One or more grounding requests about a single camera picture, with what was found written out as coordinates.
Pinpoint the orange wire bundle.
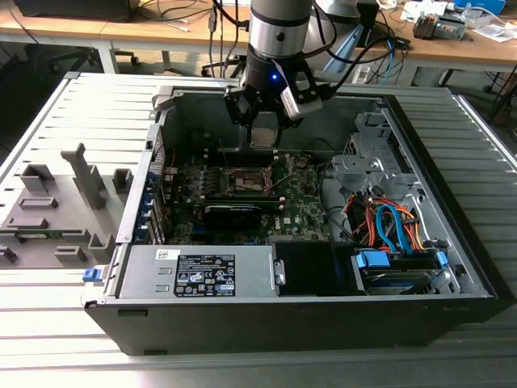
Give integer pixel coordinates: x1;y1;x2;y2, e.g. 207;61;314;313
345;193;429;254

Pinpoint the blue flat wire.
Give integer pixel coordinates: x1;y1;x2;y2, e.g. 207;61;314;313
375;204;415;255

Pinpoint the green motherboard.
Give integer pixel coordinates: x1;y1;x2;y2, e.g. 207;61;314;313
161;149;336;247

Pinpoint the black monitor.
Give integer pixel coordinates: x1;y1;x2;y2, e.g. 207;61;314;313
14;0;134;23

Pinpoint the green RAM stick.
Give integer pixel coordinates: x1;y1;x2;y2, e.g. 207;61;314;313
14;229;88;240

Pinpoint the grey power supply unit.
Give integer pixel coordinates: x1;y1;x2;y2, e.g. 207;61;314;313
116;244;280;300

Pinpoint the black speaker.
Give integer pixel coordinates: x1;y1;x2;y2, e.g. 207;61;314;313
357;0;380;48

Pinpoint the small metal box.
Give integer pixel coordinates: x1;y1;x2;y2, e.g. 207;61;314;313
438;14;472;41

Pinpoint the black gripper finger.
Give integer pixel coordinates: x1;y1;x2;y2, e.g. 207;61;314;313
224;86;260;141
274;99;303;147

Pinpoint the grey parts rack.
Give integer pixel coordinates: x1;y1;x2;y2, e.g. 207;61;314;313
0;141;134;270

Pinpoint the CPU socket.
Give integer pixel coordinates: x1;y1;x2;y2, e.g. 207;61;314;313
220;161;280;195

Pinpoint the black graphics card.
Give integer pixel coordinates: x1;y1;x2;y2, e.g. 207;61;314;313
201;203;263;232

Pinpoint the blue network cable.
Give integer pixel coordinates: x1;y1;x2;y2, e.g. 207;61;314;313
383;30;401;82

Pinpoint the white wrist camera on bracket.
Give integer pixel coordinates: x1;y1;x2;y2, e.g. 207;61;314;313
280;70;324;120

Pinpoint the wooden desk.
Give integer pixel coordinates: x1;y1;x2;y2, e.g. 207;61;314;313
355;0;517;88
0;0;251;78

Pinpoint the silver CPU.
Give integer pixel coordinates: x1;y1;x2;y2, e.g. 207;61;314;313
250;112;280;149

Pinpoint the blue box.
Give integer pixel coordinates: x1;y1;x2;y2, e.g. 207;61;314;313
454;0;506;11

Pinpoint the black PC case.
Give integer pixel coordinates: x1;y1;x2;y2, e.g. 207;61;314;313
82;82;506;356

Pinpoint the hard disk in blue carrier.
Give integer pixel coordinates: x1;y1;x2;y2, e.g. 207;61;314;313
350;247;450;296

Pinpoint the black camera cable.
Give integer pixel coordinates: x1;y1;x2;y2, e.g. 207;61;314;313
306;7;399;96

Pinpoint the CPU cooler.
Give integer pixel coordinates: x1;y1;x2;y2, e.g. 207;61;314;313
412;11;443;40

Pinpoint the silver metal drive cage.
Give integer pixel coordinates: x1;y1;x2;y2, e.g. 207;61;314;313
329;111;429;203

